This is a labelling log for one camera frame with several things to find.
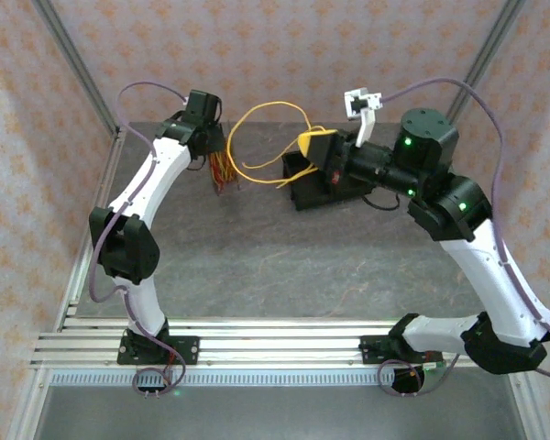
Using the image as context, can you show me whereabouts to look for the slotted grey cable duct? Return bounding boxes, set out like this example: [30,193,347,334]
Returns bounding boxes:
[49,368,441,387]

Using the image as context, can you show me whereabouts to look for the aluminium table side rail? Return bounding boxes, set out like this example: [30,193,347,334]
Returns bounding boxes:
[6,127,128,440]
[437,123,547,440]

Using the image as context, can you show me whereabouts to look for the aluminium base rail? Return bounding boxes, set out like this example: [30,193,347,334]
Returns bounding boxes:
[29,315,533,369]

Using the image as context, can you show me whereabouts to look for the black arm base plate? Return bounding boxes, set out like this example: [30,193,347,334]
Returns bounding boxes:
[117,335,201,367]
[359,335,443,367]

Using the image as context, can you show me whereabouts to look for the aluminium frame post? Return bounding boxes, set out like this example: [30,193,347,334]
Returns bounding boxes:
[30,0,123,138]
[437,0,528,138]

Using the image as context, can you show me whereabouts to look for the black divided tray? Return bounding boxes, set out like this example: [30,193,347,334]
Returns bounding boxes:
[281,150,370,212]

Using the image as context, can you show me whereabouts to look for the thin yellow wire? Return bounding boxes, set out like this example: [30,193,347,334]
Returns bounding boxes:
[213,153,239,184]

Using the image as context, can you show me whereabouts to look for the thin red wire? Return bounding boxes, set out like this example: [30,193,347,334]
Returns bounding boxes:
[209,153,237,194]

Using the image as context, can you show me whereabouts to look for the grey metal panel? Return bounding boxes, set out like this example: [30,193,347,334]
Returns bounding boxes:
[27,384,528,440]

